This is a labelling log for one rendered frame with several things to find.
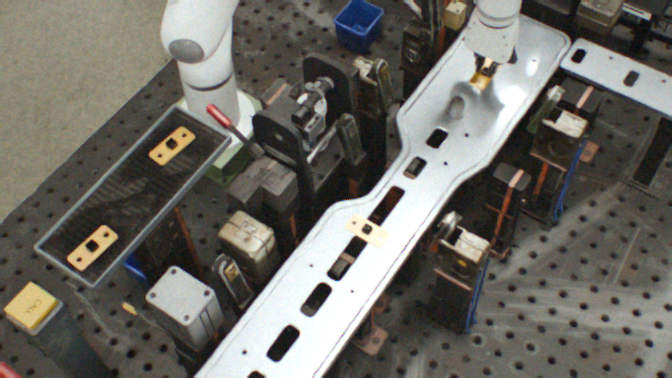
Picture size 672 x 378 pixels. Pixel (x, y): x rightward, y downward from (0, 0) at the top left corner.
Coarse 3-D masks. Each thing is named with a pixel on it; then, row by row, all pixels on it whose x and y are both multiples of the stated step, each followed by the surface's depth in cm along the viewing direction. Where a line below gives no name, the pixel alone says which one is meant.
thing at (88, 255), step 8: (96, 232) 140; (104, 232) 140; (112, 232) 140; (88, 240) 139; (96, 240) 139; (104, 240) 139; (112, 240) 139; (80, 248) 139; (88, 248) 138; (96, 248) 138; (104, 248) 139; (72, 256) 138; (80, 256) 138; (88, 256) 138; (96, 256) 138; (80, 264) 137; (88, 264) 137
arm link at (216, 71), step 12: (168, 0) 166; (228, 36) 178; (228, 48) 178; (216, 60) 177; (228, 60) 179; (180, 72) 180; (192, 72) 177; (204, 72) 176; (216, 72) 177; (228, 72) 181; (192, 84) 180; (204, 84) 179; (216, 84) 180
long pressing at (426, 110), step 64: (448, 64) 179; (512, 64) 178; (448, 128) 170; (512, 128) 170; (384, 192) 162; (448, 192) 162; (320, 256) 155; (384, 256) 154; (256, 320) 148; (320, 320) 148
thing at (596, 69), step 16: (576, 48) 180; (592, 48) 180; (560, 64) 178; (576, 64) 177; (592, 64) 177; (608, 64) 177; (624, 64) 177; (640, 64) 177; (592, 80) 175; (608, 80) 175; (640, 80) 175; (656, 80) 174; (624, 96) 173; (640, 96) 172; (656, 96) 172; (656, 112) 171
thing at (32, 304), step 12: (24, 288) 136; (36, 288) 135; (24, 300) 134; (36, 300) 134; (48, 300) 134; (12, 312) 133; (24, 312) 133; (36, 312) 133; (24, 324) 132; (36, 324) 133
